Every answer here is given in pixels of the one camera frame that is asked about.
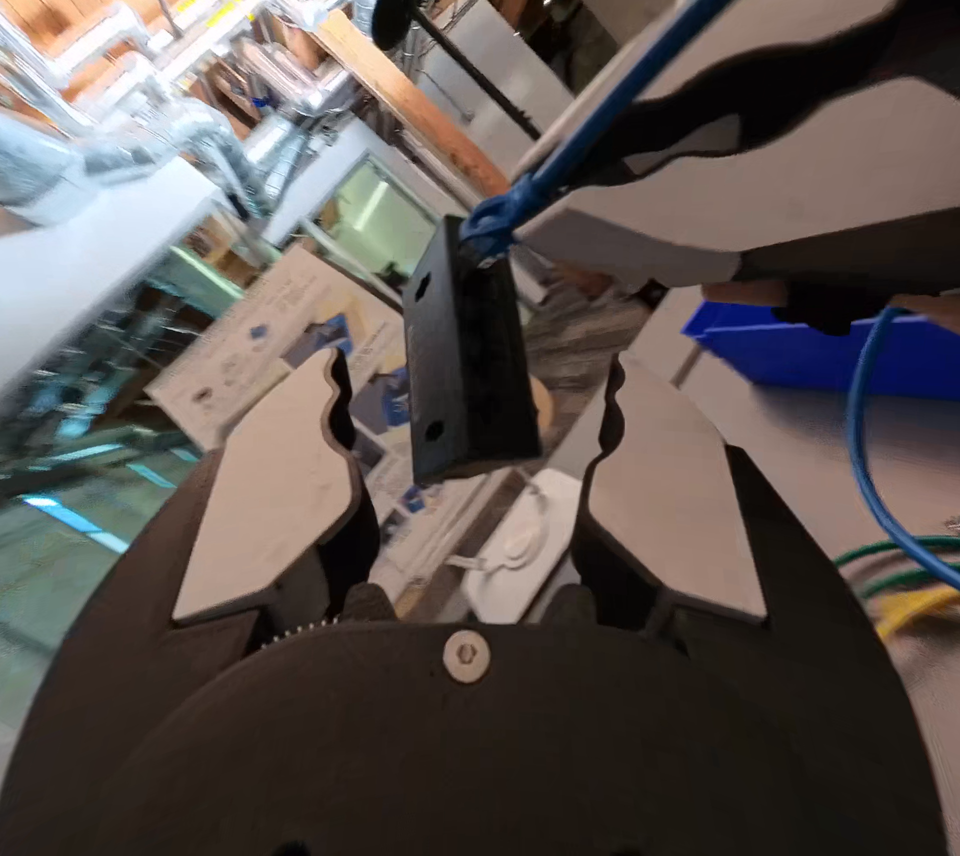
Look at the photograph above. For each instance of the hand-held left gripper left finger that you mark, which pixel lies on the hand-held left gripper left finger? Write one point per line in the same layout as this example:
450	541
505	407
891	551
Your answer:
277	496

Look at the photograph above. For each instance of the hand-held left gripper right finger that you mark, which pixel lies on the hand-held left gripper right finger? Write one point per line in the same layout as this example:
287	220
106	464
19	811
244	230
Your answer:
667	503

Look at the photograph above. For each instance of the blue plastic bin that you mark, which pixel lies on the blue plastic bin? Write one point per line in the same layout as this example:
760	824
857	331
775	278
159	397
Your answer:
787	353

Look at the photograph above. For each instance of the black ethernet switch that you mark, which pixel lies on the black ethernet switch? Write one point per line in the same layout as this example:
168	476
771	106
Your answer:
465	361

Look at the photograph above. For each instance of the person's right hand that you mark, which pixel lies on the person's right hand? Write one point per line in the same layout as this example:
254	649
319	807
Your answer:
750	293

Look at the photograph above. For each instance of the white stand base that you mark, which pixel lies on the white stand base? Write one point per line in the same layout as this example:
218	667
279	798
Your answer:
525	556

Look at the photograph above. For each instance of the printed instruction poster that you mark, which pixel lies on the printed instruction poster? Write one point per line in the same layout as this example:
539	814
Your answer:
247	346

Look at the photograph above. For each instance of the wooden post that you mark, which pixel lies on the wooden post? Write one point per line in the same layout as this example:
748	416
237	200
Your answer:
405	98

